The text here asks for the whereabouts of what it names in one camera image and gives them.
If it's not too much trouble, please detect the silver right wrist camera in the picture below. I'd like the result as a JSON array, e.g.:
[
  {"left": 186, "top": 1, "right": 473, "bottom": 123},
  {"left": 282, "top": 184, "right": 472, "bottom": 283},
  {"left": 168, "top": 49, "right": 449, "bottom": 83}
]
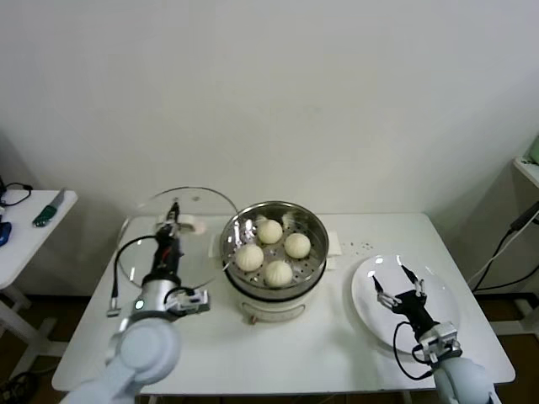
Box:
[{"left": 414, "top": 322, "right": 463, "bottom": 363}]

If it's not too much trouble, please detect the green handled knife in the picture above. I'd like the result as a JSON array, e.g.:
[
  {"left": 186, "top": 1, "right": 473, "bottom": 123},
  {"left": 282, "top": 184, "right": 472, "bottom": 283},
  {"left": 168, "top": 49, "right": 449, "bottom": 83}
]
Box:
[{"left": 32, "top": 189, "right": 67, "bottom": 230}]

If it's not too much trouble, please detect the round glass pot lid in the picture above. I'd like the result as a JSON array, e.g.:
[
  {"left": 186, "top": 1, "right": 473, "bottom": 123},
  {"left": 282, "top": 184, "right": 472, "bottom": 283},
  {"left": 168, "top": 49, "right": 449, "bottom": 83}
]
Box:
[{"left": 117, "top": 186, "right": 241, "bottom": 291}]

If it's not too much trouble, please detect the thin black cable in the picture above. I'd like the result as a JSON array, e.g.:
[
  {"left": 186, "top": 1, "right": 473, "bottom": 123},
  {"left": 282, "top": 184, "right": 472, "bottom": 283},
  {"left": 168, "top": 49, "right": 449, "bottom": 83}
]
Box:
[{"left": 0, "top": 175, "right": 34, "bottom": 210}]

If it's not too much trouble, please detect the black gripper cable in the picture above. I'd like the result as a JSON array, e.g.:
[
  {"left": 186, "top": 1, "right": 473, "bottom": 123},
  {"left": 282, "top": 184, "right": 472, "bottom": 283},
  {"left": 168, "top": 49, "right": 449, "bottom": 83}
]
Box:
[
  {"left": 393, "top": 322, "right": 437, "bottom": 380},
  {"left": 107, "top": 237, "right": 161, "bottom": 319}
]

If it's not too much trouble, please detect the white round plate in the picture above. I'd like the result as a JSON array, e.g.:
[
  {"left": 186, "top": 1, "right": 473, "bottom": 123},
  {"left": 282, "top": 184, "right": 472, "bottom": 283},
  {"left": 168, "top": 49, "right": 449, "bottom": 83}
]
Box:
[{"left": 350, "top": 252, "right": 462, "bottom": 355}]

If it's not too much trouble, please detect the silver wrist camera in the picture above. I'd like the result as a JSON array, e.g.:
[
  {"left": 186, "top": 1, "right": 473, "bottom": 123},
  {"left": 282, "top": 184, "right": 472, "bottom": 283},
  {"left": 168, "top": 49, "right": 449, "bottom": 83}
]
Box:
[
  {"left": 414, "top": 322, "right": 463, "bottom": 363},
  {"left": 166, "top": 288, "right": 211, "bottom": 316}
]

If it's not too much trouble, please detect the dark floor cable bundle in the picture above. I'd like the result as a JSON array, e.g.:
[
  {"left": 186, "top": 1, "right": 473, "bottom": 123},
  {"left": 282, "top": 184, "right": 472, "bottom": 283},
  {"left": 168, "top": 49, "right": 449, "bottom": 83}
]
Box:
[{"left": 0, "top": 369, "right": 41, "bottom": 404}]

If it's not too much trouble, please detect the black power adapter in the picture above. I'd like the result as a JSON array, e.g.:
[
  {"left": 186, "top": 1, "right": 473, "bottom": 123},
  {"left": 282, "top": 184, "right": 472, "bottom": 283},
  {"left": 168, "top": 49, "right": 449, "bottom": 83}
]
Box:
[{"left": 508, "top": 200, "right": 539, "bottom": 233}]

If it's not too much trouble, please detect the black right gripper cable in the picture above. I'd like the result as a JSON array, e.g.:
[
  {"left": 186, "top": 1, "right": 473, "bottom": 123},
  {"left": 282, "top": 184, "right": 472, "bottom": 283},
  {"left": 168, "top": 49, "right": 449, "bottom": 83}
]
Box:
[{"left": 393, "top": 322, "right": 437, "bottom": 380}]

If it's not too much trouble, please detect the black floor cable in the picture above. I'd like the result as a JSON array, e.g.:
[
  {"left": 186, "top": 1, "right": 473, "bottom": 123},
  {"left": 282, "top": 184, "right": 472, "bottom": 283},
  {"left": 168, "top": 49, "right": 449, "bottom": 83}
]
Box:
[{"left": 467, "top": 229, "right": 539, "bottom": 292}]

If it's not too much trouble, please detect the white side table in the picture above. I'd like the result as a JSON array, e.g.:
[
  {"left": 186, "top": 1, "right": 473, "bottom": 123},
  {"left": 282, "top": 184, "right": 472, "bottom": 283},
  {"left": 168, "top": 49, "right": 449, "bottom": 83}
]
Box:
[{"left": 0, "top": 189, "right": 79, "bottom": 380}]

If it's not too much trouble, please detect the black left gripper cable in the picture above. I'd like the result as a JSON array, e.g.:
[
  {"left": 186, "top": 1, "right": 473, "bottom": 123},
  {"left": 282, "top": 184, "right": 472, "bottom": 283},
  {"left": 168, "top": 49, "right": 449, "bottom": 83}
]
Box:
[{"left": 107, "top": 237, "right": 161, "bottom": 319}]

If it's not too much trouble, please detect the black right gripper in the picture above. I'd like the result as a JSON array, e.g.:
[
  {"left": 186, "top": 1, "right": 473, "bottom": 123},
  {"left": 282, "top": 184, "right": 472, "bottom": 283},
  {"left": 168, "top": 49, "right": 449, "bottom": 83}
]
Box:
[{"left": 371, "top": 263, "right": 441, "bottom": 334}]

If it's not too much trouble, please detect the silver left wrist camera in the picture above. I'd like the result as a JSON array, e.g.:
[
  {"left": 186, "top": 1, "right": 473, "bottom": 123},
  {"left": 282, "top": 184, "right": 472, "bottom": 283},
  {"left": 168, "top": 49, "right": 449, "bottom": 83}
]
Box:
[{"left": 166, "top": 288, "right": 211, "bottom": 316}]

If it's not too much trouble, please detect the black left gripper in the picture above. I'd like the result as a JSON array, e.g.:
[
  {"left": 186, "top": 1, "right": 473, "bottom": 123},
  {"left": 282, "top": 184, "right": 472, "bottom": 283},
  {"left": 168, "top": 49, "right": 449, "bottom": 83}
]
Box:
[{"left": 150, "top": 200, "right": 185, "bottom": 281}]

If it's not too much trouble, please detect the white steamed baozi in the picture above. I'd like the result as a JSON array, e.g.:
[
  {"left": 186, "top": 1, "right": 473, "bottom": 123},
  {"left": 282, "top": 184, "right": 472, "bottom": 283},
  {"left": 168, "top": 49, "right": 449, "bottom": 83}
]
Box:
[
  {"left": 234, "top": 243, "right": 265, "bottom": 273},
  {"left": 264, "top": 259, "right": 294, "bottom": 288},
  {"left": 284, "top": 232, "right": 312, "bottom": 260},
  {"left": 256, "top": 218, "right": 284, "bottom": 245}
]

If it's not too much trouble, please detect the perforated steel steamer basket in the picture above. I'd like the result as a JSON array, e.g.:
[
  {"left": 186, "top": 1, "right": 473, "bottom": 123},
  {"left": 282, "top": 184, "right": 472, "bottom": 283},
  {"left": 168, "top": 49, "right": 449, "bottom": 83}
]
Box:
[{"left": 219, "top": 201, "right": 329, "bottom": 298}]

